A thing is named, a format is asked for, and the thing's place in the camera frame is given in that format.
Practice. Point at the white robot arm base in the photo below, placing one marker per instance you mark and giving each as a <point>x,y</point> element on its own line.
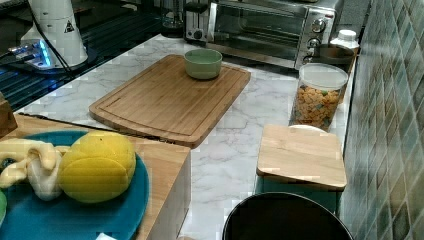
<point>54,40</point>

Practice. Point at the white capped bottle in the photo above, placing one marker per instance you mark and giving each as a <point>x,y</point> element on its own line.
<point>346,38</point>

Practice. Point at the clear jar with snacks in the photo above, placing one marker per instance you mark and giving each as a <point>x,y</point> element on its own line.
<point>317,95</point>

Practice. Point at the silver toaster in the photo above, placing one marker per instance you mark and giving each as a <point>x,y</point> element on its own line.
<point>196,13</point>

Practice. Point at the teal box with wooden lid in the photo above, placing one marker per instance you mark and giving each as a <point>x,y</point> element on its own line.
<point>303,160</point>

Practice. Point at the wooden drawer cabinet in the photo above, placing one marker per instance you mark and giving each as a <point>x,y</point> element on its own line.
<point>153,208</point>

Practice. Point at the green ceramic bowl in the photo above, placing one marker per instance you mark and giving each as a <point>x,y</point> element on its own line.
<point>203,64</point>

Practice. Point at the glass blender jar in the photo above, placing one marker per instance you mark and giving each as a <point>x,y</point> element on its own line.
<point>172,18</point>

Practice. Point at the cream toy banana peel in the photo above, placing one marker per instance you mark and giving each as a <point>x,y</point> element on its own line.
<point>34,161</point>

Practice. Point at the large wooden cutting board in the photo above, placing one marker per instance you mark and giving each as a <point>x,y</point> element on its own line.
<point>163,101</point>

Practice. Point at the yellow toy fruit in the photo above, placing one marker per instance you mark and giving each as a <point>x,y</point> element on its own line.
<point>98,167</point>

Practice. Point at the dark brown bowl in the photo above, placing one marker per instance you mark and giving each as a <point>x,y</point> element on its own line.
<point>332,54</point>

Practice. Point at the silver toaster oven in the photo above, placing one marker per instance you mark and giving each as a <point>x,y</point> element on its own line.
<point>278,32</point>

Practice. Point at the black round bin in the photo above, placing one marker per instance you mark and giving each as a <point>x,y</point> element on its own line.
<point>282,216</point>

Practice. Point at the teal plate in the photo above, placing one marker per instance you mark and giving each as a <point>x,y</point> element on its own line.
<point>71,185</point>

